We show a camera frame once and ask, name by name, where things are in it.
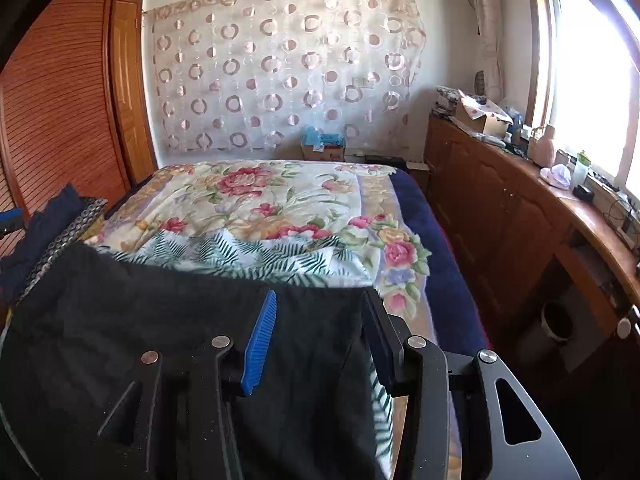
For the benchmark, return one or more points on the circle-patterned sheer curtain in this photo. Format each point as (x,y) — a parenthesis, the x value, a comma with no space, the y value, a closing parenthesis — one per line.
(280,70)

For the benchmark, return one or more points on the black printed t-shirt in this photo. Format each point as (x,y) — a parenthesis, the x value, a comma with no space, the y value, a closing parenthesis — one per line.
(150,300)

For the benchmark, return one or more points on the wooden cabinet counter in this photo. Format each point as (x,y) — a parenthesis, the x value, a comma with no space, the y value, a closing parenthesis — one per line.
(500,210)

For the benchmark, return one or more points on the small patterned box stack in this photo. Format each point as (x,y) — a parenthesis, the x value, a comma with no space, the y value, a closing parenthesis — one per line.
(446,101)

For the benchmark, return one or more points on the open cardboard box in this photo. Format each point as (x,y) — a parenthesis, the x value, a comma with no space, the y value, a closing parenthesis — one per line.
(482,120)

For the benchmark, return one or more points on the small black box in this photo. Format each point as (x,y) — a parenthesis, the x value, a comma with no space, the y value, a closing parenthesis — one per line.
(582,193)

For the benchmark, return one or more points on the pink vase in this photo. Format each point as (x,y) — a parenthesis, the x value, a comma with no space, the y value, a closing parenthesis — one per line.
(544,150)

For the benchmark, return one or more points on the wood-framed window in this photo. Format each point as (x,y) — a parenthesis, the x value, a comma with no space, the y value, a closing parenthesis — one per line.
(585,75)

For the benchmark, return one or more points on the white window curtain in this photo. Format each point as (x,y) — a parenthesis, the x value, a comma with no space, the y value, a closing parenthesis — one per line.
(487,25)

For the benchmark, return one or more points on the wooden louvered wardrobe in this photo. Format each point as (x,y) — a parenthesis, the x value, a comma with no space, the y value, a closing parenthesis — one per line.
(60,100)

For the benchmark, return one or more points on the floral blanket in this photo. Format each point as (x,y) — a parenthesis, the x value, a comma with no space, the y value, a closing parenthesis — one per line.
(260,195)

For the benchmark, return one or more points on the white crumpled cloth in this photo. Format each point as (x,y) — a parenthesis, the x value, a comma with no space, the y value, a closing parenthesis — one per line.
(556,176)

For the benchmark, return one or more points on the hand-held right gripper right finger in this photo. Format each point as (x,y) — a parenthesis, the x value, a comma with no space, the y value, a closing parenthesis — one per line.
(382,350)

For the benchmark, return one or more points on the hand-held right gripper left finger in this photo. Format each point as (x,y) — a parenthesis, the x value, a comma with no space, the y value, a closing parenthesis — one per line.
(260,345)

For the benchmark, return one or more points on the cardboard box with blue bag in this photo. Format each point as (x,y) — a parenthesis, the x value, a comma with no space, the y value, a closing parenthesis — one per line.
(322,147)

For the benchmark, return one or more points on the navy garment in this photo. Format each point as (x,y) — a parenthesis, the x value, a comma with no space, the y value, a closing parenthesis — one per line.
(50,225)

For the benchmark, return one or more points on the floral bed sheet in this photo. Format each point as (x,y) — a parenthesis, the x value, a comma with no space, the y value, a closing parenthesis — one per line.
(440,260)

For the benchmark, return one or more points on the round trash bin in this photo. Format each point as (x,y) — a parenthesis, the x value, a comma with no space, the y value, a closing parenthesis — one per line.
(550,330)

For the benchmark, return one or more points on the green-capped bottle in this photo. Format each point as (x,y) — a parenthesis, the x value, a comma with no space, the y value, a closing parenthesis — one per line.
(580,172)

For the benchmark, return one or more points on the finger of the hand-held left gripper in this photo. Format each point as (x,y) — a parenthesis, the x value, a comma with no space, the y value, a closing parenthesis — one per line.
(9,220)

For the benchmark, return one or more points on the dark oval object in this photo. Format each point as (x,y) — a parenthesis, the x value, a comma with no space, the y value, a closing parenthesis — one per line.
(480,81)

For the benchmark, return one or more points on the wooden door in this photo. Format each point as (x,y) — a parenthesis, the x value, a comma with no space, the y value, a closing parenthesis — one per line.
(131,90)

